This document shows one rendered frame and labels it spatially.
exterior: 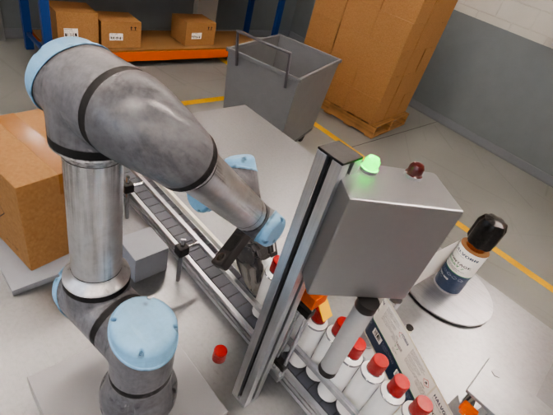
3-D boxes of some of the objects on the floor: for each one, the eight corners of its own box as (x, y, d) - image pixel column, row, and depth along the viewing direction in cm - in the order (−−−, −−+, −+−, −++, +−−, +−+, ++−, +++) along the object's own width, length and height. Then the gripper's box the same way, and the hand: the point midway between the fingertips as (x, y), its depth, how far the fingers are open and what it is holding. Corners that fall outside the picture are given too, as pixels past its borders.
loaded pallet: (404, 124, 475) (466, -3, 391) (369, 139, 419) (433, -5, 335) (327, 81, 526) (366, -39, 442) (286, 90, 469) (322, -46, 385)
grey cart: (260, 114, 401) (283, 14, 343) (314, 141, 385) (349, 40, 327) (206, 143, 334) (225, 25, 276) (270, 177, 318) (303, 58, 260)
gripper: (275, 213, 100) (285, 289, 106) (251, 208, 106) (262, 280, 112) (248, 224, 94) (261, 303, 100) (225, 218, 101) (238, 293, 107)
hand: (253, 291), depth 104 cm, fingers closed, pressing on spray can
